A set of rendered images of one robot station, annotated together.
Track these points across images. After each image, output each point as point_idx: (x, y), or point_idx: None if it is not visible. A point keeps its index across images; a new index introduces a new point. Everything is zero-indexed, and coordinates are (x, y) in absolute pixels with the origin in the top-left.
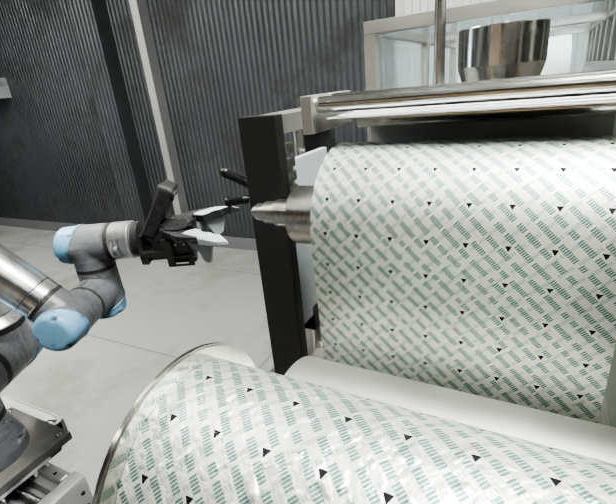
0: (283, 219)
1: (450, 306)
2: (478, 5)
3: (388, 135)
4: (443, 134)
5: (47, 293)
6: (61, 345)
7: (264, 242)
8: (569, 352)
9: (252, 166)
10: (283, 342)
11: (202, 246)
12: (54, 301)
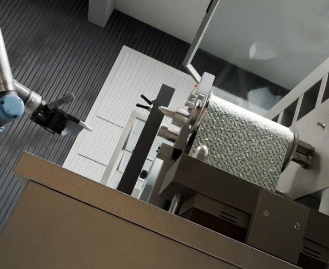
0: (172, 112)
1: None
2: (178, 130)
3: None
4: None
5: (15, 89)
6: (12, 113)
7: (150, 121)
8: None
9: (160, 97)
10: (136, 160)
11: (77, 126)
12: (16, 95)
